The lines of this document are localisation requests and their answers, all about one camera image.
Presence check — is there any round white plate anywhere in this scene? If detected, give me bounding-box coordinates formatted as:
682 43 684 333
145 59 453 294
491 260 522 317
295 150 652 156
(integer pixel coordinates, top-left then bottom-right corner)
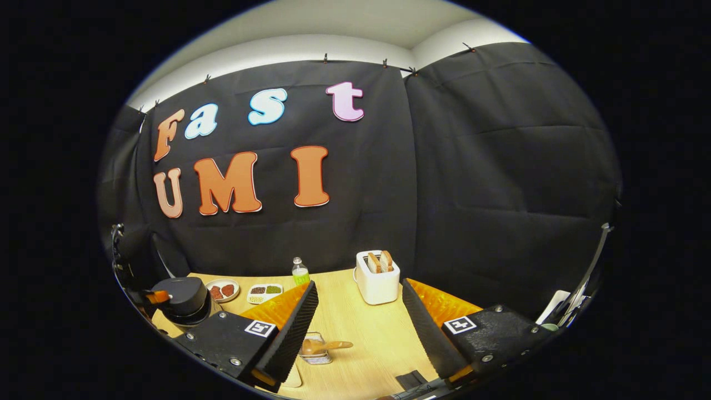
206 279 241 303

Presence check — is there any white divided dish of beans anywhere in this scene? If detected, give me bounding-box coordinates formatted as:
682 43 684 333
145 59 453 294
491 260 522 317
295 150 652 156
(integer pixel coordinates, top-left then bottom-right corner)
247 283 284 305

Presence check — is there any black tape strip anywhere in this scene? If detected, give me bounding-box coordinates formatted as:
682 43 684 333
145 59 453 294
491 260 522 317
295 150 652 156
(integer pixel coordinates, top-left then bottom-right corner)
395 369 429 391

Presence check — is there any wooden spoon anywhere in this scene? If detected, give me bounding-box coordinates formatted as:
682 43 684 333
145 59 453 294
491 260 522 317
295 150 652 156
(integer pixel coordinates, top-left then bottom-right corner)
302 339 354 356

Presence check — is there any grey metal rod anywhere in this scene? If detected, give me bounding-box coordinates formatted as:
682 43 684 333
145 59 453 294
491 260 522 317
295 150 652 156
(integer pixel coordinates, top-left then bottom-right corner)
558 222 614 328

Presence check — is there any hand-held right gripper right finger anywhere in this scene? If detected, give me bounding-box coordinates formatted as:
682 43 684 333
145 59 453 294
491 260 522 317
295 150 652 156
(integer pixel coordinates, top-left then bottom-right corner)
401 278 556 389

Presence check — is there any metal wire chopstick holder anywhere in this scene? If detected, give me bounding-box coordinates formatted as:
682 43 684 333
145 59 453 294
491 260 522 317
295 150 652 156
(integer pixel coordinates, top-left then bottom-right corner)
299 332 333 365

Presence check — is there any green label plastic bottle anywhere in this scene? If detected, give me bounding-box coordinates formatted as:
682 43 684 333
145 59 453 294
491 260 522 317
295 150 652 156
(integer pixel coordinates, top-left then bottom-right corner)
292 257 311 287

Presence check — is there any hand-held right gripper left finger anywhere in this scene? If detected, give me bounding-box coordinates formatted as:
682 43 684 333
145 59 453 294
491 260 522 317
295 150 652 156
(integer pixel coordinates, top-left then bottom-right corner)
174 281 320 394

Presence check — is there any white toaster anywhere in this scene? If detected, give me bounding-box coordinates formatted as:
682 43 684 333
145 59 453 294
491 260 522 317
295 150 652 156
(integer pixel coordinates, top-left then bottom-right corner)
354 250 400 305

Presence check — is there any dark grey rice cooker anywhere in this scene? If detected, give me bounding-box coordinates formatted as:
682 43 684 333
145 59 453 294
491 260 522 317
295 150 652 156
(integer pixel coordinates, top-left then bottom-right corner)
149 276 222 328

